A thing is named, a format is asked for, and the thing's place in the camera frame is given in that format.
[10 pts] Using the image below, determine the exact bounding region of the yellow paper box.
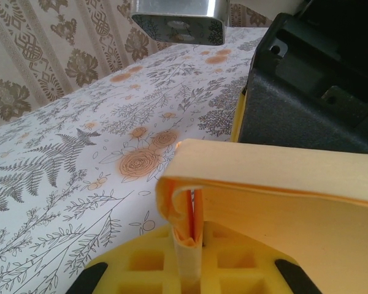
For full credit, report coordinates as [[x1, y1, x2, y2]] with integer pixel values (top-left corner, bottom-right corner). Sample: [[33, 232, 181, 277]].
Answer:
[[155, 138, 368, 294]]

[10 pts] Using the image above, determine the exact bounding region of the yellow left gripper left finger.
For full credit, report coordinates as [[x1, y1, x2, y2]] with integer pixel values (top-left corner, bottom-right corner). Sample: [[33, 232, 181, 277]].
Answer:
[[85, 224, 182, 294]]

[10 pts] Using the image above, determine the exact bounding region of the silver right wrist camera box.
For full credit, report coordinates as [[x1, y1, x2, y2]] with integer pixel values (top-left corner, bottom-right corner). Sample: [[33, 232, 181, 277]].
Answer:
[[131, 0, 231, 47]]

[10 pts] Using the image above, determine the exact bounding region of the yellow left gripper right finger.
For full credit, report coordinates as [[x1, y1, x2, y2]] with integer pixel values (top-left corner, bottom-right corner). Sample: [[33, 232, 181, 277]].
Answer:
[[198, 220, 301, 294]]

